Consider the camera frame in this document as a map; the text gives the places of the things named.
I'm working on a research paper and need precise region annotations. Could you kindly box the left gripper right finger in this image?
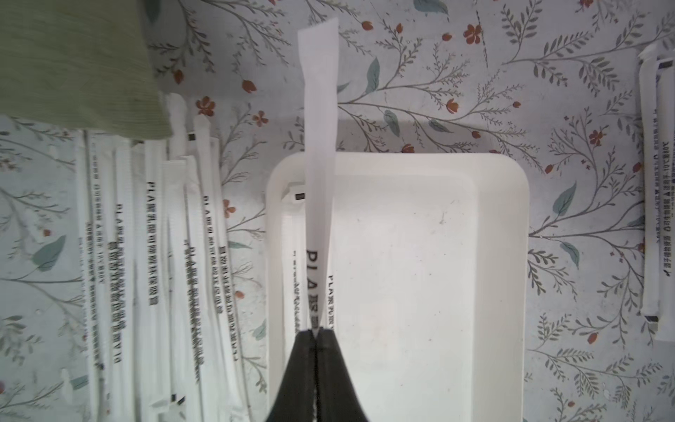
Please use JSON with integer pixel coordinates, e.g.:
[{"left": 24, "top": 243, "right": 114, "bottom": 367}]
[{"left": 316, "top": 328, "right": 367, "bottom": 422}]

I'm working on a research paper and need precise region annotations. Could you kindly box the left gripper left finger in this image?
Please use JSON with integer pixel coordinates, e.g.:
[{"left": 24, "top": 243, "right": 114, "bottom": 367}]
[{"left": 266, "top": 330, "right": 316, "bottom": 422}]

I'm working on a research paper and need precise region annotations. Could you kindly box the straw pile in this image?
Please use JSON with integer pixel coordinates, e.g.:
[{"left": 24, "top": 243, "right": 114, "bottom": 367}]
[
  {"left": 281, "top": 183, "right": 308, "bottom": 343},
  {"left": 74, "top": 131, "right": 107, "bottom": 421},
  {"left": 160, "top": 93, "right": 250, "bottom": 421},
  {"left": 101, "top": 136, "right": 136, "bottom": 421},
  {"left": 298, "top": 18, "right": 339, "bottom": 335},
  {"left": 132, "top": 141, "right": 174, "bottom": 421}
]

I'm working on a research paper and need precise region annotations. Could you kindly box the white storage tray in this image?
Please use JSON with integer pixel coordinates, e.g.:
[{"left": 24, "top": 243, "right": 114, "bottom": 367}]
[{"left": 266, "top": 153, "right": 529, "bottom": 421}]

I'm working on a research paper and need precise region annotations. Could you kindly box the green pillow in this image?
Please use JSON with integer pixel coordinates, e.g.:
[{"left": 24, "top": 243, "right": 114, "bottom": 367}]
[{"left": 1, "top": 1, "right": 172, "bottom": 140}]

